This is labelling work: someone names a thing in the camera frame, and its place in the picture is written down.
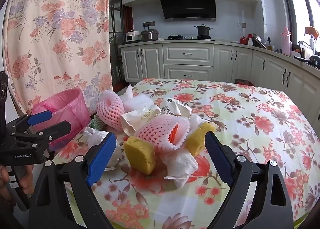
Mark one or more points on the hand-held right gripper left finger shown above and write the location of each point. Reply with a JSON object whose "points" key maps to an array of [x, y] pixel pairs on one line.
{"points": [[101, 159]]}

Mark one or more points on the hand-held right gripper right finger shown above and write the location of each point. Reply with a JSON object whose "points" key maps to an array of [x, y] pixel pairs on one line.
{"points": [[220, 156]]}

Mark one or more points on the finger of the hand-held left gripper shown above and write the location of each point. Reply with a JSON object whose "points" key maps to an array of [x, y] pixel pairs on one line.
{"points": [[40, 117], [57, 130]]}

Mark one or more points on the white plastic bag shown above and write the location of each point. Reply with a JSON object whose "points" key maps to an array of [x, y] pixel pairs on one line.
{"points": [[95, 136]]}

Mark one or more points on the pink trash bin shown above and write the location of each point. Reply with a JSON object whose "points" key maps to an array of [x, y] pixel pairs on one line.
{"points": [[72, 109]]}

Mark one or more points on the green striped wrapper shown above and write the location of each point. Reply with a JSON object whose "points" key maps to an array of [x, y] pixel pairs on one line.
{"points": [[96, 123]]}

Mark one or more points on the yellow sponge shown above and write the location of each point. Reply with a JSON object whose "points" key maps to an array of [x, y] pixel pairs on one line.
{"points": [[140, 155], [197, 140]]}

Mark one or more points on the white paper tissue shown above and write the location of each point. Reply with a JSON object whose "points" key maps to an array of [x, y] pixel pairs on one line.
{"points": [[181, 165]]}

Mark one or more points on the pink foam fruit net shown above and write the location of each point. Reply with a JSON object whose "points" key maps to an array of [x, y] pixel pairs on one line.
{"points": [[110, 111]]}

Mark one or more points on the cream paper packet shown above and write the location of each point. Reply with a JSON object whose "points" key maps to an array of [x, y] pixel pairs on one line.
{"points": [[136, 121]]}

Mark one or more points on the pink foam net orange inside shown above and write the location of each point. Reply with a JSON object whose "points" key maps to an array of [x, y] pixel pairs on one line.
{"points": [[155, 129]]}

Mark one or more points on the white foam sheet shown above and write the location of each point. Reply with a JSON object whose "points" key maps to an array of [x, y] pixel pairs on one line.
{"points": [[136, 102]]}

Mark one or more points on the white paper bag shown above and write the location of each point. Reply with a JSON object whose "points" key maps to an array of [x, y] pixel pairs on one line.
{"points": [[175, 106]]}

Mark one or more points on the person's left hand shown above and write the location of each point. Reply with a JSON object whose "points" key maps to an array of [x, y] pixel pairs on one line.
{"points": [[26, 181]]}

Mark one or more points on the floral tablecloth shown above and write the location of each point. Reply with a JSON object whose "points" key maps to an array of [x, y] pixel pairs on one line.
{"points": [[250, 124]]}

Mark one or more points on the red floor bin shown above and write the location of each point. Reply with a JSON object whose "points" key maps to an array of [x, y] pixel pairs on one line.
{"points": [[245, 82]]}

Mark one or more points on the floral curtain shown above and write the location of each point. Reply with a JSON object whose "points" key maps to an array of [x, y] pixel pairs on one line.
{"points": [[62, 31]]}

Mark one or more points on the white lower cabinets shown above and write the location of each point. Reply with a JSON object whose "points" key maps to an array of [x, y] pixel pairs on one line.
{"points": [[187, 55]]}

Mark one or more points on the red kettle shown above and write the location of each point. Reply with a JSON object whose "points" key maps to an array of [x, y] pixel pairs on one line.
{"points": [[243, 40]]}

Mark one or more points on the white bottle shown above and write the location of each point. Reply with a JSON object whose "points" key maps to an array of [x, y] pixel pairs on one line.
{"points": [[250, 41]]}

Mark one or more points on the white rice cooker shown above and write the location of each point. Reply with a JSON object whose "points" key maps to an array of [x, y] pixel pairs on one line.
{"points": [[132, 36]]}

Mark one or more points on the steel basin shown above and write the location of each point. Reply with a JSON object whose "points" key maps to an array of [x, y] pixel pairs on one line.
{"points": [[258, 41]]}

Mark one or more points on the glass door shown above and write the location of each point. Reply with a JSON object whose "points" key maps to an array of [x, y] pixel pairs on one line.
{"points": [[116, 18]]}

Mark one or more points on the black cooking pot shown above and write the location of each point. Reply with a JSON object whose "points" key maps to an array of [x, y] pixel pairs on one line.
{"points": [[203, 31]]}

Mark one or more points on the black gas stove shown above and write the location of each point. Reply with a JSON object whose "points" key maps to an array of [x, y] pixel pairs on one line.
{"points": [[176, 36]]}

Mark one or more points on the pink thermos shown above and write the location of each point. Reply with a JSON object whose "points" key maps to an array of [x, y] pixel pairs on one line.
{"points": [[285, 42]]}

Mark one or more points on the silver pressure cooker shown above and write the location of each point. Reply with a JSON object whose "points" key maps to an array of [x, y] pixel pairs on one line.
{"points": [[149, 35]]}

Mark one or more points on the black pan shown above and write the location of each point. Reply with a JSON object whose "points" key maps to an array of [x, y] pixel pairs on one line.
{"points": [[313, 60]]}

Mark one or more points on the orange cloth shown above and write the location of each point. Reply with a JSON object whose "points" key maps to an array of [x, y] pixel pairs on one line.
{"points": [[312, 31]]}

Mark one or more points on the black range hood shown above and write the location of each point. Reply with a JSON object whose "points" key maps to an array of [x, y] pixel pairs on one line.
{"points": [[187, 3]]}

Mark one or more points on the window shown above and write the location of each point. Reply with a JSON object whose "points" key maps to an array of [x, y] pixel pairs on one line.
{"points": [[297, 1]]}

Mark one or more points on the wall socket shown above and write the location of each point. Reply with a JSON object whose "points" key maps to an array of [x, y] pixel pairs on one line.
{"points": [[148, 23], [241, 24]]}

